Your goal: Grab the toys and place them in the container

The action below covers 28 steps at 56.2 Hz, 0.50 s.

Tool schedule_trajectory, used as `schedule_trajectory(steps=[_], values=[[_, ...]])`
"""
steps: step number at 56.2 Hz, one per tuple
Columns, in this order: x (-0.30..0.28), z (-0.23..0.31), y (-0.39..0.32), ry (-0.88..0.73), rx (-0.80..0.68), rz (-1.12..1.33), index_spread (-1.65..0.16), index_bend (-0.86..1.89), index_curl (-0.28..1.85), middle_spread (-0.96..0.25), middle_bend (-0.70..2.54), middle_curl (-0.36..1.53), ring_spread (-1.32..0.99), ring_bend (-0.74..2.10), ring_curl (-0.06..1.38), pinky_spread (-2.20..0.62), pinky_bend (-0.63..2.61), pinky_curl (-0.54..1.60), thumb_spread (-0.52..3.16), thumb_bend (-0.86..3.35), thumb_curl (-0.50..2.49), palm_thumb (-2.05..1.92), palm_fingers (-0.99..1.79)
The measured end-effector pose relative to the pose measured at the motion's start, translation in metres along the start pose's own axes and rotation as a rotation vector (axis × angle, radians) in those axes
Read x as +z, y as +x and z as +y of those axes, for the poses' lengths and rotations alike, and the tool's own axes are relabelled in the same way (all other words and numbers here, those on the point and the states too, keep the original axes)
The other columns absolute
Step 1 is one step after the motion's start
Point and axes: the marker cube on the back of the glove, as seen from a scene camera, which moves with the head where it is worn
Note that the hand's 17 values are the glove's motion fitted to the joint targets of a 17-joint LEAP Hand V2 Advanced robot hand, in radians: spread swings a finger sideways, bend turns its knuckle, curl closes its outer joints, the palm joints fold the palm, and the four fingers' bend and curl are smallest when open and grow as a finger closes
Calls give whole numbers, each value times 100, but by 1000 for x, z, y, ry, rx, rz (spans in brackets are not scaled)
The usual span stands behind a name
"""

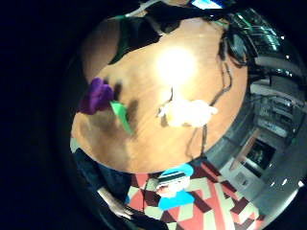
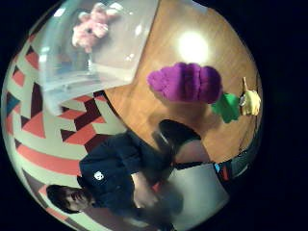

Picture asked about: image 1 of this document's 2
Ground purple plush toy green leaf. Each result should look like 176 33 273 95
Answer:
77 77 134 136

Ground bright monitor screen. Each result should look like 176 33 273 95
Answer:
191 0 224 11

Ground white plush toy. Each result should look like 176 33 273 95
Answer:
155 95 220 129

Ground person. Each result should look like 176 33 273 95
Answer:
70 147 169 230

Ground shelf rack with equipment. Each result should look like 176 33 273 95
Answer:
248 52 306 140

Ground plush doll with blue cap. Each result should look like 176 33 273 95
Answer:
155 163 197 212

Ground black screen box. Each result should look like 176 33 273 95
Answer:
245 139 276 171

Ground white cabinet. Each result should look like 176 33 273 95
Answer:
220 157 261 196

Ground black cable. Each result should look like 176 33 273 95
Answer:
186 30 234 160

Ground coiled black cables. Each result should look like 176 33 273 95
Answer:
219 18 258 69

